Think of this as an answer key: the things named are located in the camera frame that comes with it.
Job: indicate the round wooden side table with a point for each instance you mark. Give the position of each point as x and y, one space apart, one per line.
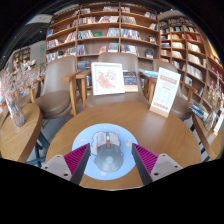
18 140
208 140

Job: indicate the small white standing sign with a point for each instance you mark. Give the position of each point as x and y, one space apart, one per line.
219 123

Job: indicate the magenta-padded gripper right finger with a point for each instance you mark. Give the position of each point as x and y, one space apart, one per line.
165 165

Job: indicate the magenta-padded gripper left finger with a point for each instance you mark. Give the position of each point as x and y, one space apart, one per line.
56 165

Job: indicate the wide wooden bookshelf with books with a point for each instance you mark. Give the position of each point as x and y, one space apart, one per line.
103 28

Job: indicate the white framed flower picture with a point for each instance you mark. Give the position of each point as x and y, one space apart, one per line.
108 79

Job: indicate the dark covered book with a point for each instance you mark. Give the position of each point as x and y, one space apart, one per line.
130 80

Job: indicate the light blue booklet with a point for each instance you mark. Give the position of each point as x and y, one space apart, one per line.
149 73

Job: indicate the brown padded wooden armchair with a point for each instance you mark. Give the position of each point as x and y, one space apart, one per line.
55 90
181 106
113 57

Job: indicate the stack of books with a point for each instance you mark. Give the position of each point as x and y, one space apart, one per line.
199 109

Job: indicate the grey computer mouse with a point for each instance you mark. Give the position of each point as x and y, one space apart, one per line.
108 156

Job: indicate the glass vase with pink flowers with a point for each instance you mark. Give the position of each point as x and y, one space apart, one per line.
16 115

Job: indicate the distant wooden bookshelf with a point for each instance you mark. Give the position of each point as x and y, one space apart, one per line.
21 57

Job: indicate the glass vase with pale flowers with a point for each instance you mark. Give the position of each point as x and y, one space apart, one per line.
210 120

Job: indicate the angled wooden bookshelf with books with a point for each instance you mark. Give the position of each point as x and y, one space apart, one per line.
190 43

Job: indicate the round light blue mouse pad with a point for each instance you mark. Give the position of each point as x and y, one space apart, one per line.
81 140

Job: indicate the white sign on wooden stand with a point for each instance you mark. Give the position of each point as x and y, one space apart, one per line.
165 91

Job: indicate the white hanging ceiling panel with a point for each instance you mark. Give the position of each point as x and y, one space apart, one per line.
40 19

